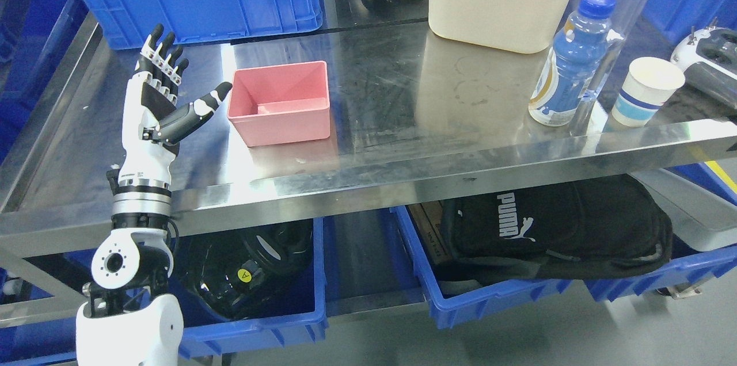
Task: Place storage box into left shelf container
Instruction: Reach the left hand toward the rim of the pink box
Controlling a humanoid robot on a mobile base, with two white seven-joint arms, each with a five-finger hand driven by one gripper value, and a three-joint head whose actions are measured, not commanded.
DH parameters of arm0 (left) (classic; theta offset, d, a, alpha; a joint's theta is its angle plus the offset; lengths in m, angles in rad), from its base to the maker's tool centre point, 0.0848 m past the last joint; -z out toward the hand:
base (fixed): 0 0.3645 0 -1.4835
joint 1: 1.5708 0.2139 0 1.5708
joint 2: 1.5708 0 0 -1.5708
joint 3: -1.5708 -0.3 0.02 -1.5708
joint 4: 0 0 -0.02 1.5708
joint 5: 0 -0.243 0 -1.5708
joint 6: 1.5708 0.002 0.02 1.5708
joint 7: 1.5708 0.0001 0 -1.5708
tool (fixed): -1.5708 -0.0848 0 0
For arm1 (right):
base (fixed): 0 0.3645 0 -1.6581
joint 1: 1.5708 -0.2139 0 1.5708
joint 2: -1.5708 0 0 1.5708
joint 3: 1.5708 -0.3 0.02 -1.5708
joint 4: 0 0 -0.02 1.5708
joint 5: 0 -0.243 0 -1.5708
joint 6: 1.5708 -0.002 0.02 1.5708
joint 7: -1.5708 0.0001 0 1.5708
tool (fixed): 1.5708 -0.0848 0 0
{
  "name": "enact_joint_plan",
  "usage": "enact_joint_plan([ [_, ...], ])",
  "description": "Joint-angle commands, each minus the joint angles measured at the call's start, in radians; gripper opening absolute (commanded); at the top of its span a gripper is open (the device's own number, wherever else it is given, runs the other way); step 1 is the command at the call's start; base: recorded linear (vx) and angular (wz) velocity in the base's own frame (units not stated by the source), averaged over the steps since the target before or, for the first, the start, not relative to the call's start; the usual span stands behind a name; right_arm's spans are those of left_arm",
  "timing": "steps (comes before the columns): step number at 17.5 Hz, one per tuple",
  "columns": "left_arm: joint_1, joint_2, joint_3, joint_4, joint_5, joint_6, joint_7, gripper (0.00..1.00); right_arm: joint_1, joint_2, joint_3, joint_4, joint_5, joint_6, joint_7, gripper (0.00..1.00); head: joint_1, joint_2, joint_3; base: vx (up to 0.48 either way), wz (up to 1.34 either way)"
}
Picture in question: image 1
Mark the blue bin under table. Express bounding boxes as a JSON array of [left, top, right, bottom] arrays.
[[135, 218, 329, 361], [385, 162, 735, 329]]

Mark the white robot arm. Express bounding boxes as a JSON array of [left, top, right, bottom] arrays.
[[75, 169, 184, 365]]

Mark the blue drink bottle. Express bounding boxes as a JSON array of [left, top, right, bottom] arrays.
[[527, 0, 616, 127]]

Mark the pink plastic storage box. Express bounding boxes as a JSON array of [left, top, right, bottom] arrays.
[[228, 61, 331, 147]]

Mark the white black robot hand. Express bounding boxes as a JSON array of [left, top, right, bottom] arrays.
[[118, 24, 233, 188]]

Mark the white blue paper cup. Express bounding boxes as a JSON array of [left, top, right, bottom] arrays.
[[611, 56, 685, 128]]

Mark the black Puma bag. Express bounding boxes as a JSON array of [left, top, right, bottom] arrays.
[[434, 174, 673, 293]]

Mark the stainless steel table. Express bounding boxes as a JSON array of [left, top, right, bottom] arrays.
[[0, 0, 737, 329]]

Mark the black helmet in bin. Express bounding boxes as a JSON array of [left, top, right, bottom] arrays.
[[174, 219, 314, 321]]

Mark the blue bin under table left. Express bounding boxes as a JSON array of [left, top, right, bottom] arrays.
[[135, 218, 329, 361]]

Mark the white remote controller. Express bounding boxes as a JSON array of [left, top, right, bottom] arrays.
[[670, 17, 736, 108]]

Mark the blue bin under table right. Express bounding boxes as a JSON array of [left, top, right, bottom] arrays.
[[385, 162, 735, 329]]

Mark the clear water bottle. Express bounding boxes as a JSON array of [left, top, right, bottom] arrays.
[[569, 0, 648, 136]]

